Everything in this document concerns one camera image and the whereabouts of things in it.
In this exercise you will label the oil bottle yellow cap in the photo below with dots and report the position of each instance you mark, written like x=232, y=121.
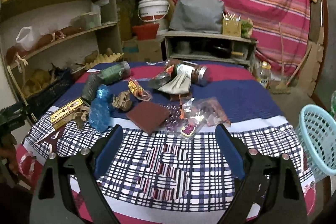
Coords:
x=264, y=74

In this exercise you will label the patterned blanket table cover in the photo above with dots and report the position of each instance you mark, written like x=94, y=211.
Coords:
x=160, y=178

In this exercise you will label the white plastic bag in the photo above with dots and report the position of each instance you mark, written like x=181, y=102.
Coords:
x=26, y=38

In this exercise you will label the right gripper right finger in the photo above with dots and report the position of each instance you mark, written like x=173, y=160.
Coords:
x=268, y=188

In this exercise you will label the orange yellow snack wrapper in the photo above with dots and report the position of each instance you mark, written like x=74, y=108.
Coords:
x=138, y=91

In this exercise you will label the grey cushion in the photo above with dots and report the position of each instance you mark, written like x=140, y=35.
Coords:
x=198, y=15

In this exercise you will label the clear plastic wrapper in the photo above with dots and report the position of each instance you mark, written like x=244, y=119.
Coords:
x=210, y=108

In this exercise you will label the broom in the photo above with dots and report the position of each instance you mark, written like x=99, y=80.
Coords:
x=283, y=86

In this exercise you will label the yellow utensil holder box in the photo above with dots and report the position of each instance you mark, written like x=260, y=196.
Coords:
x=231, y=28

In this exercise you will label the dark ribbed cup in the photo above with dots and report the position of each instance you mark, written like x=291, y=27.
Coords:
x=90, y=87

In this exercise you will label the purple blister pack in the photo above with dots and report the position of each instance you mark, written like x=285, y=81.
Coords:
x=184, y=122

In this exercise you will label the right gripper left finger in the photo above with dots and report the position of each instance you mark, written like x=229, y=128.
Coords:
x=53, y=200

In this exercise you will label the egg carton tray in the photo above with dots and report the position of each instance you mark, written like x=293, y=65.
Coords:
x=115, y=57

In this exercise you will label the crumpled brown paper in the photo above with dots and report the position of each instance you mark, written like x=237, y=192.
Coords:
x=122, y=101

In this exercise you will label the white label spice jar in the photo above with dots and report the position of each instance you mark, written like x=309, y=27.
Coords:
x=198, y=74

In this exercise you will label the red plastic basin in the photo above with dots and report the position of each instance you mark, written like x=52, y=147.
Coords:
x=146, y=31

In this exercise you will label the grey foil wrapper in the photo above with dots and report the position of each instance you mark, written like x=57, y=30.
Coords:
x=159, y=80

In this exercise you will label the green label jar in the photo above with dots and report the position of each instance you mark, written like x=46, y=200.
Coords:
x=115, y=73

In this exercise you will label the large wooden shelving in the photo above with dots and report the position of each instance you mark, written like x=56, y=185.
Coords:
x=59, y=47

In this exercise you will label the blue plastic bag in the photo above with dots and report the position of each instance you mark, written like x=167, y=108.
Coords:
x=99, y=116

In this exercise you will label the yellow rectangular box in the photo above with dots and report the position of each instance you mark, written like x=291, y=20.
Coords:
x=61, y=116

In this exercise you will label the maroon scouring pad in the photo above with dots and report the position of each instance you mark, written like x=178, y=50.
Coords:
x=148, y=116

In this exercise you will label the beige cloth pouch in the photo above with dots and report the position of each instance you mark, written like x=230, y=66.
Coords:
x=178, y=86

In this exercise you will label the light blue plastic basket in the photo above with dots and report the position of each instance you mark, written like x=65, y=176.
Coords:
x=316, y=133

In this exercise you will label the white plastic bucket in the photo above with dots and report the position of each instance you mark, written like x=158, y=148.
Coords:
x=152, y=10

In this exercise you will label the small wooden shelf unit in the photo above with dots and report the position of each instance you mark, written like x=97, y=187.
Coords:
x=200, y=46

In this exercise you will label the dark blue crate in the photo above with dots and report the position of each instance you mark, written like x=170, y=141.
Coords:
x=40, y=103

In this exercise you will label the cardboard box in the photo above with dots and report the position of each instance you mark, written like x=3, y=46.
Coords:
x=143, y=50

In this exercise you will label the clear food container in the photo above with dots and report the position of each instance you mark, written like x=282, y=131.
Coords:
x=87, y=21

